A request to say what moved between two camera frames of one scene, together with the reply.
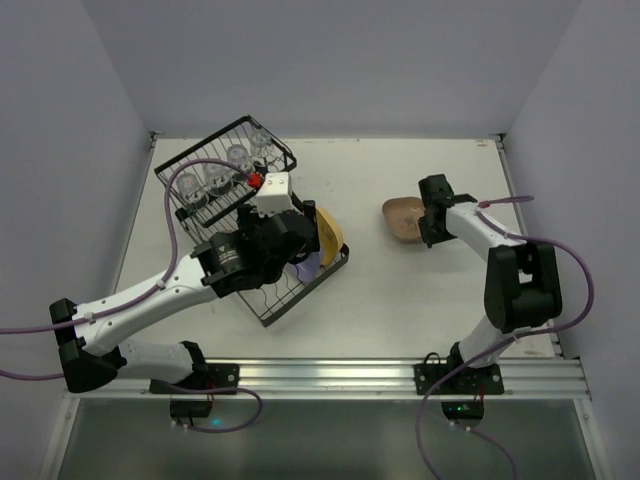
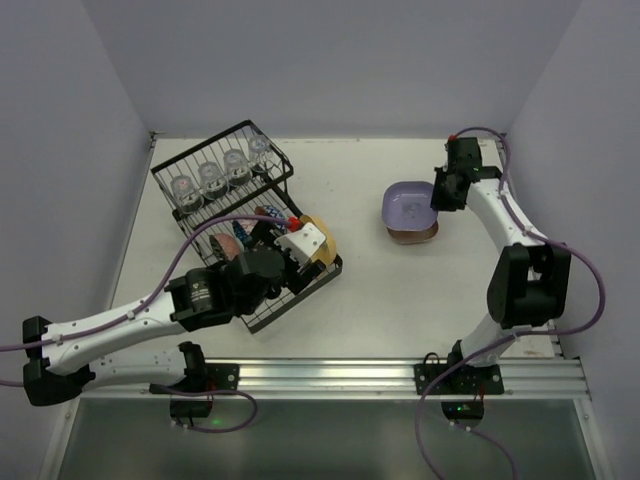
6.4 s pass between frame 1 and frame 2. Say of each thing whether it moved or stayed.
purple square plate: moved
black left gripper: moved
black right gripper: moved
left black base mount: stayed
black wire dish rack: stayed
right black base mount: stayed
